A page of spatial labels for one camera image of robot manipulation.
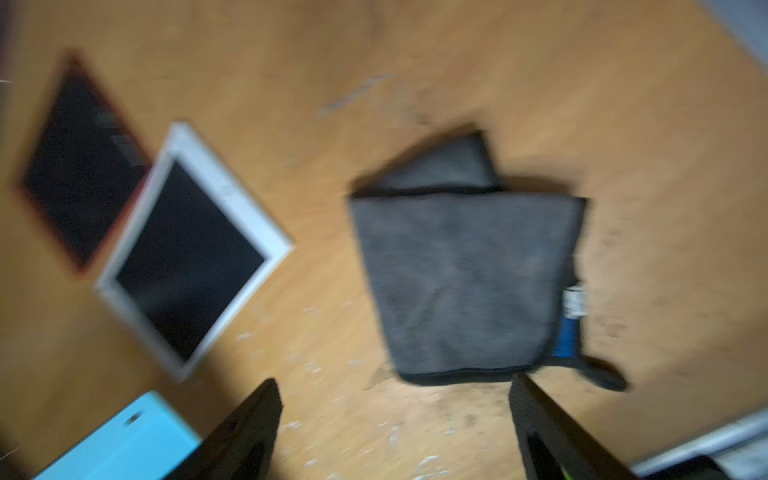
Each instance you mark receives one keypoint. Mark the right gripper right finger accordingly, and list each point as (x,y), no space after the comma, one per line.
(552,444)

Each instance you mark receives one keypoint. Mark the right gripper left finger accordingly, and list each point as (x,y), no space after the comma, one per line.
(241,447)

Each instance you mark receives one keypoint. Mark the blue-edged white drawing tablet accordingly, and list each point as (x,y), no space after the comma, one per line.
(148,439)

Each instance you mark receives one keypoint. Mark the grey microfibre cloth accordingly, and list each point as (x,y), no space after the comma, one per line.
(474,278)

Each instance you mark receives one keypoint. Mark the red drawing tablet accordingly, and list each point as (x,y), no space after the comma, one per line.
(85,164)

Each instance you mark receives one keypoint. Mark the aluminium front rail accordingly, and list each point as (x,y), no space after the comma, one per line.
(735,450)

